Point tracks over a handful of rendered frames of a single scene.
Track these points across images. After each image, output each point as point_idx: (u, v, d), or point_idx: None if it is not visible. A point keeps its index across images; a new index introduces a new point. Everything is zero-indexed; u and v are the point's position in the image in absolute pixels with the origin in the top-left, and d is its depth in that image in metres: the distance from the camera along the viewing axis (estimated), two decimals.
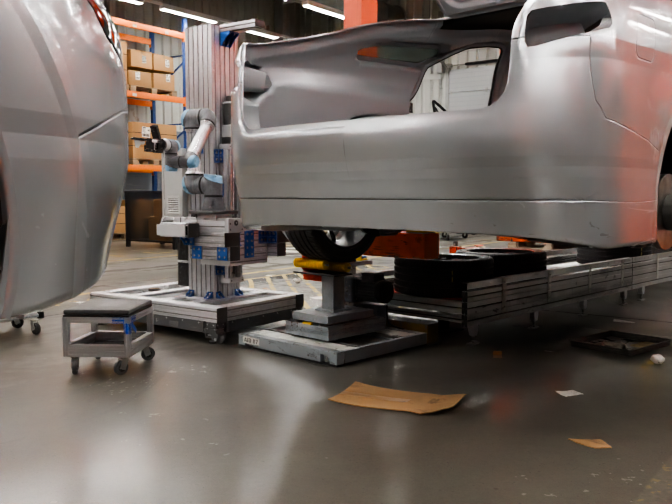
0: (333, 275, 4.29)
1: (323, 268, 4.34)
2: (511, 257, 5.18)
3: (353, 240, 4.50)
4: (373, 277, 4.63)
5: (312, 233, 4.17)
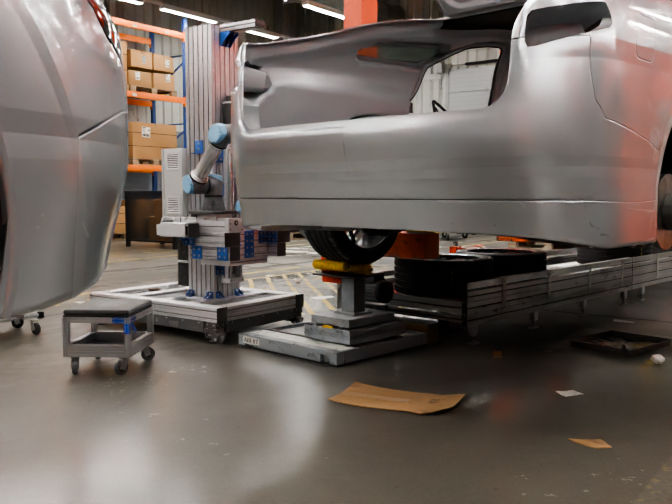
0: (354, 278, 4.18)
1: (344, 270, 4.23)
2: (511, 257, 5.18)
3: (374, 241, 4.39)
4: (373, 277, 4.63)
5: (333, 234, 4.06)
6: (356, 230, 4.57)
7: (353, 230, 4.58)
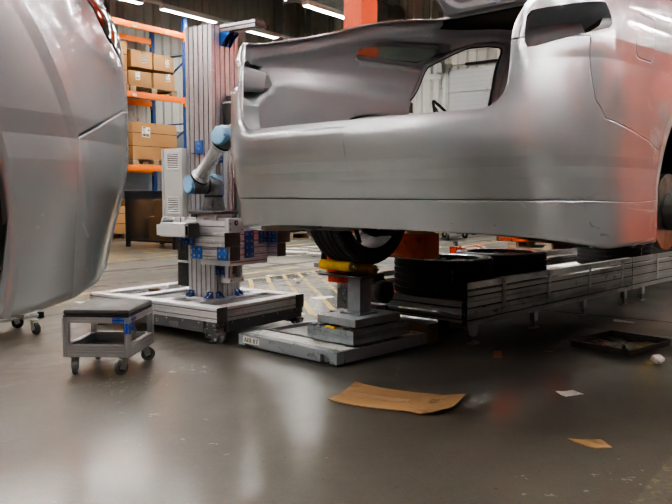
0: (360, 278, 4.18)
1: (350, 270, 4.23)
2: (511, 257, 5.18)
3: (380, 241, 4.39)
4: (373, 277, 4.63)
5: (339, 234, 4.06)
6: (362, 230, 4.57)
7: (359, 230, 4.58)
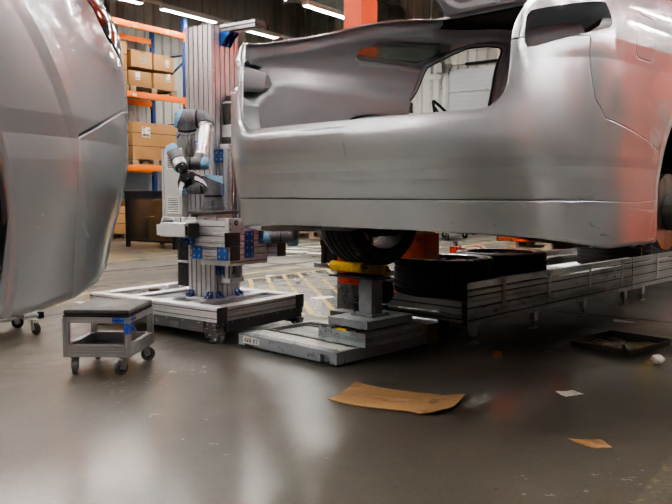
0: (372, 279, 4.12)
1: (362, 271, 4.17)
2: (511, 257, 5.18)
3: (392, 241, 4.33)
4: None
5: (352, 236, 4.00)
6: None
7: None
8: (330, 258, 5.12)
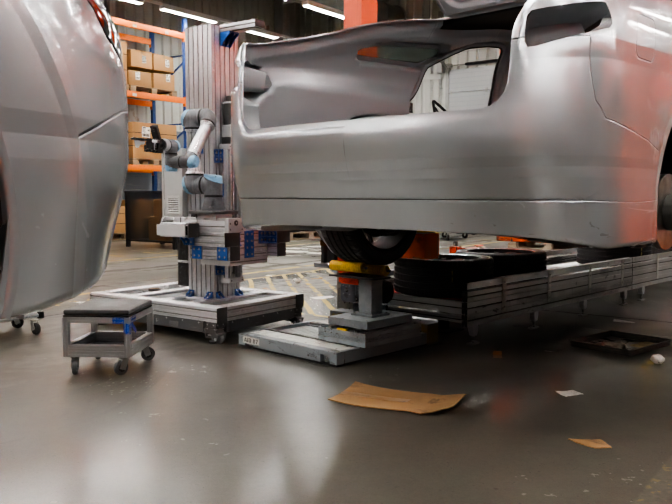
0: (372, 279, 4.12)
1: (362, 271, 4.17)
2: (511, 257, 5.18)
3: (392, 241, 4.33)
4: None
5: (352, 236, 4.00)
6: None
7: None
8: (330, 258, 5.12)
